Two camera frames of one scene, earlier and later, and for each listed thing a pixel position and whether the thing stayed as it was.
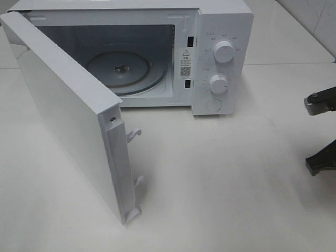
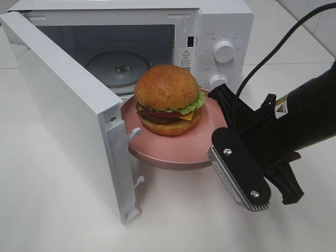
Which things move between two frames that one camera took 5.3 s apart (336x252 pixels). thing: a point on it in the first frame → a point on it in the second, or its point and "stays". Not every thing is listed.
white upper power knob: [223, 51] stays
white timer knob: [218, 84] stays
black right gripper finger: [324, 160] → [286, 180]
